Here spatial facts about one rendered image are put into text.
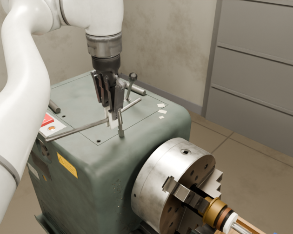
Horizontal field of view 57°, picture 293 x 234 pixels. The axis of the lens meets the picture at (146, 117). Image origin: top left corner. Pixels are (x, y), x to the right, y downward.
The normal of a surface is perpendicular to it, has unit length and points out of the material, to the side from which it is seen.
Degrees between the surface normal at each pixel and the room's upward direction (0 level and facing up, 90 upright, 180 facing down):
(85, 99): 0
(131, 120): 0
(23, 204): 0
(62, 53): 90
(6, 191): 85
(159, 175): 38
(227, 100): 90
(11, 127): 47
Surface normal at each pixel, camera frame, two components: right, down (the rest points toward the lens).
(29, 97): 0.63, -0.57
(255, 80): -0.67, 0.41
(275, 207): 0.00, -0.83
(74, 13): -0.26, 0.66
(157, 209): -0.65, 0.09
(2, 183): 0.97, -0.11
